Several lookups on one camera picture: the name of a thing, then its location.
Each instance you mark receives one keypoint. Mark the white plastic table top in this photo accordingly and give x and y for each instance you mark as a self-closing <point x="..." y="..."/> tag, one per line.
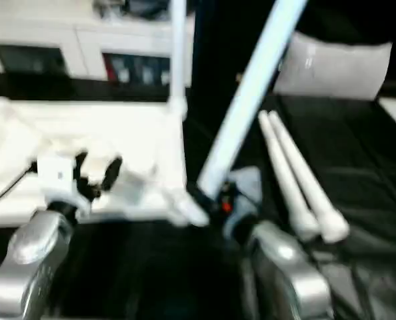
<point x="134" y="133"/>

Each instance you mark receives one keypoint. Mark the white plastic table leg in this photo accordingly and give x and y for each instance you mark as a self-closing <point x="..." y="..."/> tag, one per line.
<point x="251" y="93"/>
<point x="284" y="173"/>
<point x="178" y="50"/>
<point x="308" y="180"/>

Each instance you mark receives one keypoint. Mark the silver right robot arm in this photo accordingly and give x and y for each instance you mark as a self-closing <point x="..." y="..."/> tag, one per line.
<point x="291" y="273"/>

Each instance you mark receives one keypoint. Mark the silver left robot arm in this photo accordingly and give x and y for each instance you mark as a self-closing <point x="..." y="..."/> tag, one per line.
<point x="28" y="260"/>

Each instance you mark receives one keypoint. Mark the white cabinet with glass doors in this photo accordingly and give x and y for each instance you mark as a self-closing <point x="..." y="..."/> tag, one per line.
<point x="68" y="36"/>

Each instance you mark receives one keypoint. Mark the black work mat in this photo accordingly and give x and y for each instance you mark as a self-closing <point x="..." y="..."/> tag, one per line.
<point x="368" y="183"/>

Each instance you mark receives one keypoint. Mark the black sofa with gold label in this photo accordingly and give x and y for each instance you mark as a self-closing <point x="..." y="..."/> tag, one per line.
<point x="214" y="33"/>

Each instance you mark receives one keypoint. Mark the grey printed pillow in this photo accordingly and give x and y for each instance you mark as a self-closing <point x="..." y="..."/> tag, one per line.
<point x="334" y="66"/>

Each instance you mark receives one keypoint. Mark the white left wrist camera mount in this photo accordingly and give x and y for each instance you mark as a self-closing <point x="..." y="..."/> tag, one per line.
<point x="56" y="180"/>

